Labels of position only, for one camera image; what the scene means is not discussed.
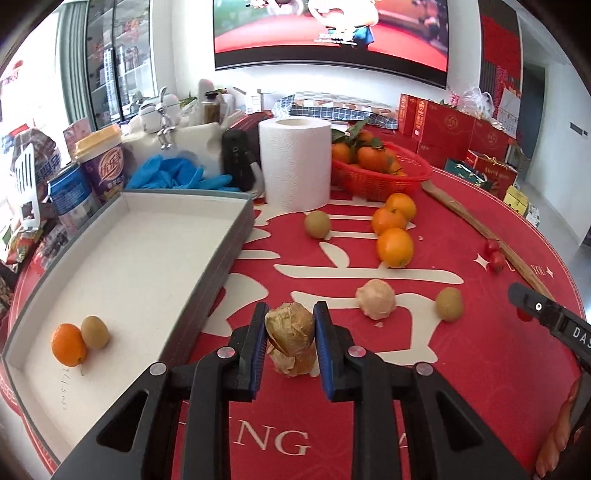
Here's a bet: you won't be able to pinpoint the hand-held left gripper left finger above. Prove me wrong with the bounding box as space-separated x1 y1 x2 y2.
51 302 270 480

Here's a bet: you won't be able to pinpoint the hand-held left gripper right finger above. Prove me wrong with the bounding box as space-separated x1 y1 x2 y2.
313 301 530 480

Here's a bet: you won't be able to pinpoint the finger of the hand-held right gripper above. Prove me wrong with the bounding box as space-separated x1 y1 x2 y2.
508 282 591 370

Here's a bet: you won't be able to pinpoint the brown husked physalis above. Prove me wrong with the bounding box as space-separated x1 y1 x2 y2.
269 344 317 378
264 302 317 356

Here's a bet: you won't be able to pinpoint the pale husked physalis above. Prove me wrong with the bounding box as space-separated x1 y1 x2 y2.
355 279 397 320

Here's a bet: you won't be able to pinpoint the grey tray with white lining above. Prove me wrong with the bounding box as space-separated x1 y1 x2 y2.
2 188 255 465

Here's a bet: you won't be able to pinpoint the person's right hand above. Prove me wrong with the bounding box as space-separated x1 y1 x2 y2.
536 377 581 479

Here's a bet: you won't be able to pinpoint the small green kiwi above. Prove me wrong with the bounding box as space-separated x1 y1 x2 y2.
435 287 464 322
81 315 110 350
304 210 332 240

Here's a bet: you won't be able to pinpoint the yellow carton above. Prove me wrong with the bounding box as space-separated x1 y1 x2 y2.
502 185 530 216

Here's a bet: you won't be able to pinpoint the wooden back scratcher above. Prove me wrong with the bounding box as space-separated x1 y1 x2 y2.
420 178 556 302

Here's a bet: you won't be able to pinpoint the oval smooth orange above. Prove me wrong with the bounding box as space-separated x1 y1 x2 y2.
376 227 415 269

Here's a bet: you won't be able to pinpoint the dimpled mandarin with green calyx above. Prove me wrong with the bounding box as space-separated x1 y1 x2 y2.
372 208 408 236

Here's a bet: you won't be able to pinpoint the dark green gift bag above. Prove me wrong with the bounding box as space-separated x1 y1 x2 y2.
444 158 493 190

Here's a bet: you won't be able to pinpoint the smooth round orange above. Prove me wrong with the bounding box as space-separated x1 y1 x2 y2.
385 192 417 223

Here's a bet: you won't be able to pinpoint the red plastic basket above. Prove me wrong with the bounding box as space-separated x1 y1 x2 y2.
331 140 434 203

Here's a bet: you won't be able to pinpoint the small orange with stem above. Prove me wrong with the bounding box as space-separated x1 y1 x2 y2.
51 323 88 368

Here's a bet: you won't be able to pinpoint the white paper towel roll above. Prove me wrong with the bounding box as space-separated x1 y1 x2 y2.
257 116 332 213

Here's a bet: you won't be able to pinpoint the desk calendar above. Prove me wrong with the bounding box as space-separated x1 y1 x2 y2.
496 87 523 138

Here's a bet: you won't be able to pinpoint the blue rubber gloves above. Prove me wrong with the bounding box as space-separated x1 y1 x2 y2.
124 154 242 192

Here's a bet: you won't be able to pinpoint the black pouch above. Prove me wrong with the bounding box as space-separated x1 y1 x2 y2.
221 128 265 193

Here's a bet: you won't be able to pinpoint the pile of leafy mandarins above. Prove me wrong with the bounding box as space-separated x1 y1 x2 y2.
331 119 409 177

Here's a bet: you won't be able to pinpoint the large red gift box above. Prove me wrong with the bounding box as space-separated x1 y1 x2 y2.
412 99 476 151

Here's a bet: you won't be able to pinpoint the clear plastic bag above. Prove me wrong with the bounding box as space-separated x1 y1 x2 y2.
454 85 496 121

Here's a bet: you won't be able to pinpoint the white handbag with metal clasp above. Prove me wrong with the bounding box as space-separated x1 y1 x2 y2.
121 87 228 180

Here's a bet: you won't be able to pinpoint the tall narrow red gift box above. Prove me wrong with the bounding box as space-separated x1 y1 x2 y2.
397 93 420 136

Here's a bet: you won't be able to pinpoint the blue tin can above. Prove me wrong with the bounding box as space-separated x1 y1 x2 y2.
47 163 101 237

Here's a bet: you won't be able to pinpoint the purple cup with yellow lid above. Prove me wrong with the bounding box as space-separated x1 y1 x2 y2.
74 124 127 205

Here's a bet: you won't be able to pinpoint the blue plaid cloth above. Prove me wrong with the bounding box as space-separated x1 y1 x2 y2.
271 93 399 131

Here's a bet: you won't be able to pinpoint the brown bottle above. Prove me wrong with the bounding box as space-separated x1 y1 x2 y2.
202 91 223 126

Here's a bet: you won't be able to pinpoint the white slotted spatula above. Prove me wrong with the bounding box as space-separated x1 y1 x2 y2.
13 143 40 232

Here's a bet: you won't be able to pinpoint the snack bags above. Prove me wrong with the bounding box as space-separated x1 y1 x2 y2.
0 127 70 268

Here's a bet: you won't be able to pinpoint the glass door cabinet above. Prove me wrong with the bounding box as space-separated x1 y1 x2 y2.
84 0 158 131

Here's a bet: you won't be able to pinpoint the red gift box with handle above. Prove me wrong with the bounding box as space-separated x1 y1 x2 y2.
465 149 519 200

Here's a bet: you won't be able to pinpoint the red wall panel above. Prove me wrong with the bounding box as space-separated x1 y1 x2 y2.
478 13 523 104

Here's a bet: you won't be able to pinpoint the wall television screen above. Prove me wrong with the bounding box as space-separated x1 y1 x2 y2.
213 0 450 89

